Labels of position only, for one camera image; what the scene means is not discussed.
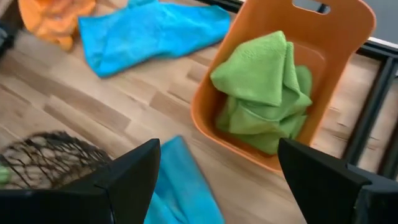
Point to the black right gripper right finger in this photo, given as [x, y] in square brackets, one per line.
[320, 186]

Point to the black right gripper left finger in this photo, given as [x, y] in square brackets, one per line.
[124, 180]

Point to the blue microfiber towel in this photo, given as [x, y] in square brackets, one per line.
[149, 34]
[183, 186]

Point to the green microfiber towel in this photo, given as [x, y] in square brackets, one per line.
[264, 130]
[252, 71]

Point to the orange microfiber towel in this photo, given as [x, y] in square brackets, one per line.
[53, 18]

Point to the dark woven wicker basket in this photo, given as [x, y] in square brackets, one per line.
[46, 137]

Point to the orange plastic basket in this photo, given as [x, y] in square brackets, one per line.
[342, 37]

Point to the black aluminium table frame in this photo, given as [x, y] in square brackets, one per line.
[370, 109]

